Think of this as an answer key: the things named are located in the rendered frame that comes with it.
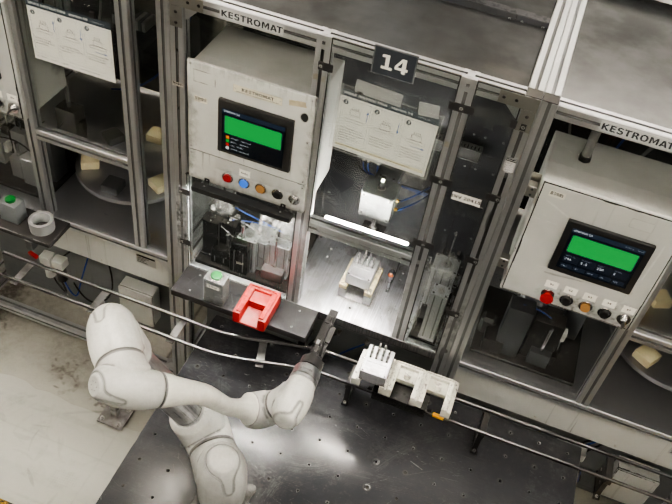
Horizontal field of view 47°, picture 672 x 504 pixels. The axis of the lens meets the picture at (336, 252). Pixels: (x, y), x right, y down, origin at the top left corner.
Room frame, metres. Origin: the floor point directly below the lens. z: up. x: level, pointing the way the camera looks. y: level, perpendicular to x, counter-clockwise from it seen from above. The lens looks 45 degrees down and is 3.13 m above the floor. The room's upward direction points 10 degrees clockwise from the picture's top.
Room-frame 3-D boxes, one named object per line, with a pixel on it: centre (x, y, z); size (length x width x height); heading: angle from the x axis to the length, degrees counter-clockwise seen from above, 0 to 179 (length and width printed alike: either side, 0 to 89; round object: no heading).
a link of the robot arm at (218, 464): (1.22, 0.24, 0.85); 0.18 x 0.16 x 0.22; 30
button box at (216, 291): (1.89, 0.41, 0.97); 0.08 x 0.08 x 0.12; 77
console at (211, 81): (2.08, 0.31, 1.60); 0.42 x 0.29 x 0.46; 77
